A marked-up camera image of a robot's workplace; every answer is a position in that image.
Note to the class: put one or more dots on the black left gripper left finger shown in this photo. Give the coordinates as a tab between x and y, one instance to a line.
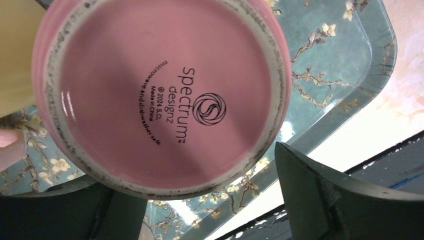
80	209

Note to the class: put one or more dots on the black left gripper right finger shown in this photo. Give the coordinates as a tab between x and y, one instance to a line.
348	205

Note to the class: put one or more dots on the red-bottomed glass mug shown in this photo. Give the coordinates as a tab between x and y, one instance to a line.
162	99

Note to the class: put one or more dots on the light pink glass mug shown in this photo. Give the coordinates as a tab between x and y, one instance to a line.
12	147

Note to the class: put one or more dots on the yellow upside-down mug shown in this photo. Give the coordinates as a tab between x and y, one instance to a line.
19	22

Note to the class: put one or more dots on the teal floral serving tray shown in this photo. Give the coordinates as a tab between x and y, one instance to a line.
338	67

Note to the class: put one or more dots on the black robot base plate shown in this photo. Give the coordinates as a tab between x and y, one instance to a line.
364	185

